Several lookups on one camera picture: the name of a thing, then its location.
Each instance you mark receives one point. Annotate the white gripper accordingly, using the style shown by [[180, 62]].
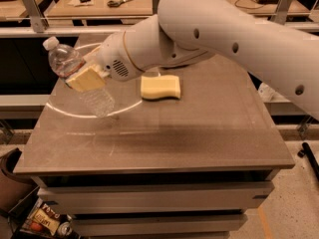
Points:
[[115, 58]]

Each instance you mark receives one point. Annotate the clear plastic water bottle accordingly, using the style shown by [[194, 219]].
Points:
[[65, 61]]

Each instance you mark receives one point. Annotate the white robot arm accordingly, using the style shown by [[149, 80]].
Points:
[[183, 32]]

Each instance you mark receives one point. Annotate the yellow sponge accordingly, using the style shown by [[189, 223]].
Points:
[[167, 86]]

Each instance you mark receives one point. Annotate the upper cabinet drawer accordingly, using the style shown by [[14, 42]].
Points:
[[156, 198]]

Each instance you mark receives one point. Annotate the cabinet drawer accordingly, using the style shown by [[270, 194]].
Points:
[[156, 198], [159, 225]]

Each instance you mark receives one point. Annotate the brown bin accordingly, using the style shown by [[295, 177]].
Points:
[[13, 188]]

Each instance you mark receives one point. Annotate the snack box on floor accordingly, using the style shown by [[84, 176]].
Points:
[[47, 217]]

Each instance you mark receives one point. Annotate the lower cabinet drawer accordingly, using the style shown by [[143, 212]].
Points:
[[159, 225]]

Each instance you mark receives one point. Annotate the black handled scissors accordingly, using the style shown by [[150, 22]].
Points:
[[118, 3]]

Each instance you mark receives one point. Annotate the left metal bracket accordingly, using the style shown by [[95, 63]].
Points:
[[38, 22]]

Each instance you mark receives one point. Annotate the right metal bracket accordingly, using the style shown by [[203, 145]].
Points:
[[281, 12]]

